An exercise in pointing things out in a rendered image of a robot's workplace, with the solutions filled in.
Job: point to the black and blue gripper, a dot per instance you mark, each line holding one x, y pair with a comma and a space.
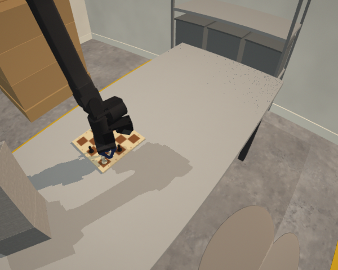
102, 147

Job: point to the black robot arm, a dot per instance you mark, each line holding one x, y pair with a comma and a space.
101, 114

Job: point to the brown and cream chessboard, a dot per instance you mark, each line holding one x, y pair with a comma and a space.
126, 142

